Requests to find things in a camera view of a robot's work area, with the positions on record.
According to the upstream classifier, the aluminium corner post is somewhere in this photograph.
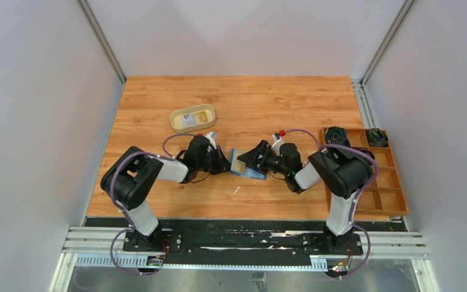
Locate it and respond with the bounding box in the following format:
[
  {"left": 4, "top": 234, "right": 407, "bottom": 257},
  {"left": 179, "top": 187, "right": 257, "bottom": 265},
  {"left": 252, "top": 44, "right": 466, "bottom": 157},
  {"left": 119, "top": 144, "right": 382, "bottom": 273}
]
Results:
[
  {"left": 360, "top": 0, "right": 416, "bottom": 87},
  {"left": 75, "top": 0, "right": 127, "bottom": 86}
]

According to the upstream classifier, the left aluminium corner post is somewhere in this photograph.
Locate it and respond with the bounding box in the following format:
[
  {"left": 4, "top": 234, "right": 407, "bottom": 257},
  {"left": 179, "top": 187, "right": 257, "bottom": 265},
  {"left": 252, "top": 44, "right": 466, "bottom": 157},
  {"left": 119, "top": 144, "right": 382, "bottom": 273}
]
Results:
[{"left": 75, "top": 0, "right": 127, "bottom": 86}]

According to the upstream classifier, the right aluminium corner post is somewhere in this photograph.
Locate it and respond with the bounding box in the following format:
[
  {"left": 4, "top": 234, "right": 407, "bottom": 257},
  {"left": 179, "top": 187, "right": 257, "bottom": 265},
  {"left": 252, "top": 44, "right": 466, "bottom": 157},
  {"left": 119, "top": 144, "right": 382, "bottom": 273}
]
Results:
[{"left": 360, "top": 0, "right": 416, "bottom": 87}]

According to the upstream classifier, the beige oval tray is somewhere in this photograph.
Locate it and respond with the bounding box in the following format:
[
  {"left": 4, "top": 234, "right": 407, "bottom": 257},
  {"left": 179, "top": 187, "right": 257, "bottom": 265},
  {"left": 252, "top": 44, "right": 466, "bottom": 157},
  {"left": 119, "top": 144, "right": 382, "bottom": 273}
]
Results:
[{"left": 170, "top": 104, "right": 216, "bottom": 133}]

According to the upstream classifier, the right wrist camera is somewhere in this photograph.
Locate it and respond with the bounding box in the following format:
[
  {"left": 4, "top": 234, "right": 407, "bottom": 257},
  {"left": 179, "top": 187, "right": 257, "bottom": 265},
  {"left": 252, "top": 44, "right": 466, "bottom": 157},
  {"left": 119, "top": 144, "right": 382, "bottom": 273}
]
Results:
[{"left": 271, "top": 130, "right": 286, "bottom": 154}]

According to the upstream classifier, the coiled cable top left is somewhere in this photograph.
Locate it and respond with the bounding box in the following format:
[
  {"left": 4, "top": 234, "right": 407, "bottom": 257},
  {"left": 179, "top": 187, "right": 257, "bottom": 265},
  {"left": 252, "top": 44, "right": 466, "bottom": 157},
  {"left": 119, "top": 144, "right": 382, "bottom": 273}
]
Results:
[{"left": 324, "top": 126, "right": 349, "bottom": 147}]

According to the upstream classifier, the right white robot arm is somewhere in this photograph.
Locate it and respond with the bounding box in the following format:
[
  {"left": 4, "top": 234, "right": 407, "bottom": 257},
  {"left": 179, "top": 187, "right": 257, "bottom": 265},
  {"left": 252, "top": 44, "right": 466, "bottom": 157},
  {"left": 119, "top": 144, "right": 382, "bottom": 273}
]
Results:
[{"left": 237, "top": 140, "right": 374, "bottom": 254}]

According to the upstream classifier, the card in tray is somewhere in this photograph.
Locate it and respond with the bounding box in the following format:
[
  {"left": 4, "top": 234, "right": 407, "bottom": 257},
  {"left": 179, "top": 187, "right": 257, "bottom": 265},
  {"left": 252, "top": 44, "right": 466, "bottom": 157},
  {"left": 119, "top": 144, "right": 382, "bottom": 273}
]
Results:
[{"left": 181, "top": 111, "right": 209, "bottom": 128}]

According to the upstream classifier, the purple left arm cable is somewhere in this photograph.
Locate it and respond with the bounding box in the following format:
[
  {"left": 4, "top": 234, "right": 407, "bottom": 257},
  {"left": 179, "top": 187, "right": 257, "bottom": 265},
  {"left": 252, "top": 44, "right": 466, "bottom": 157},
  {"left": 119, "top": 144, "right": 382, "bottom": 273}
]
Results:
[{"left": 109, "top": 133, "right": 204, "bottom": 277}]

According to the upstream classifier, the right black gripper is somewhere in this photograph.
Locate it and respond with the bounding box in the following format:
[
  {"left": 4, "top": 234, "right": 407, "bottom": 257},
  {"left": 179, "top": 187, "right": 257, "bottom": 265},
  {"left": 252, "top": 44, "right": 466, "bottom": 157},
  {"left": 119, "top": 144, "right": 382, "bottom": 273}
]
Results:
[{"left": 237, "top": 140, "right": 289, "bottom": 176}]

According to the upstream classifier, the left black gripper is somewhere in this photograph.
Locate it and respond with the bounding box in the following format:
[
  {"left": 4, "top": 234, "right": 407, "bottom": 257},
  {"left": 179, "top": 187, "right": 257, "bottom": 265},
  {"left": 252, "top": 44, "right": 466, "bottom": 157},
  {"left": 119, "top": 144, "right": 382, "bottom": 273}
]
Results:
[{"left": 197, "top": 146, "right": 235, "bottom": 176}]

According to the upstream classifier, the coiled cable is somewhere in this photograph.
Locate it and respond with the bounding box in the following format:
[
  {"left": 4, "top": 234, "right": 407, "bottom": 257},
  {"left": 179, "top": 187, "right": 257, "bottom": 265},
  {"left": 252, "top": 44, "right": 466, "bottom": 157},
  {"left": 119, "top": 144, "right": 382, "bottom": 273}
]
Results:
[
  {"left": 365, "top": 128, "right": 389, "bottom": 148},
  {"left": 324, "top": 126, "right": 349, "bottom": 147}
]

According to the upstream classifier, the coiled cable top right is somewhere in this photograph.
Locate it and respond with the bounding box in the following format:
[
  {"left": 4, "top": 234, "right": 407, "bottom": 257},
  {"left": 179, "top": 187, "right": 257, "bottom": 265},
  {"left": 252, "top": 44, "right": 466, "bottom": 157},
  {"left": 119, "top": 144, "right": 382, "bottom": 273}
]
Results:
[{"left": 365, "top": 128, "right": 389, "bottom": 148}]

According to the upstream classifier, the wooden compartment organizer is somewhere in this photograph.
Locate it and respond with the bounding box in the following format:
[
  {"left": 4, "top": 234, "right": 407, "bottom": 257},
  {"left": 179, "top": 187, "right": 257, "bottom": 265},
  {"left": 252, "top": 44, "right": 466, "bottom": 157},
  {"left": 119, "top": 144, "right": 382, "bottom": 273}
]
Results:
[{"left": 319, "top": 127, "right": 409, "bottom": 217}]

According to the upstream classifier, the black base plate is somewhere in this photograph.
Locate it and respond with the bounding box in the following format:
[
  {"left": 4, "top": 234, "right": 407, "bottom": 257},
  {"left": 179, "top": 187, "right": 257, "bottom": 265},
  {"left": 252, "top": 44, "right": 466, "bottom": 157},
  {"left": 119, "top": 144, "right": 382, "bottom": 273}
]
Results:
[{"left": 84, "top": 217, "right": 406, "bottom": 270}]

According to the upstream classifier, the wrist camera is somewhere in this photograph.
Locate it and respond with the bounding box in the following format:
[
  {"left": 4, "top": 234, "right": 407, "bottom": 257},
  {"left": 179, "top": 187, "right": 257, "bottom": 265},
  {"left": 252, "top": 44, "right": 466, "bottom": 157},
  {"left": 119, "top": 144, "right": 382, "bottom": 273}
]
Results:
[
  {"left": 271, "top": 130, "right": 286, "bottom": 154},
  {"left": 204, "top": 131, "right": 218, "bottom": 150}
]

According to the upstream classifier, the aluminium rail frame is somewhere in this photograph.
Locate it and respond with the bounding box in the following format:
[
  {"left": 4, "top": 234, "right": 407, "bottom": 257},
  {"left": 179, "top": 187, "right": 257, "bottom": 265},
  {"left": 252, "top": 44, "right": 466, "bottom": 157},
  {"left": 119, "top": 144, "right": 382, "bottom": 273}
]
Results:
[{"left": 50, "top": 227, "right": 439, "bottom": 291}]

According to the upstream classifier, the blue card holder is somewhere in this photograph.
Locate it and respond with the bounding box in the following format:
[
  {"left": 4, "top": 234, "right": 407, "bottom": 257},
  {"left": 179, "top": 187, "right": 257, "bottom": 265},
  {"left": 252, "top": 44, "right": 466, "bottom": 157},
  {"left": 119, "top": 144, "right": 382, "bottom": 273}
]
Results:
[{"left": 229, "top": 148, "right": 267, "bottom": 180}]

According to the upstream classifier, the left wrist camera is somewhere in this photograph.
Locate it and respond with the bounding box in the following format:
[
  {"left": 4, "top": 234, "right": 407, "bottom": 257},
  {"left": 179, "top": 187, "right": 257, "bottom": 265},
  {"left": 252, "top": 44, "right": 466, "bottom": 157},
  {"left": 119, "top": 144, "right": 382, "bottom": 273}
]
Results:
[{"left": 204, "top": 131, "right": 218, "bottom": 150}]

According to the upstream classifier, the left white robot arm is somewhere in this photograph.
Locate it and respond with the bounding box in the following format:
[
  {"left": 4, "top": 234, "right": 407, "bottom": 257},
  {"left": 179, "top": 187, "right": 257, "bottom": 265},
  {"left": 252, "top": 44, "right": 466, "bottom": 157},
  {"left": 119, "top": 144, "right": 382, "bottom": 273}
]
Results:
[{"left": 100, "top": 133, "right": 231, "bottom": 251}]

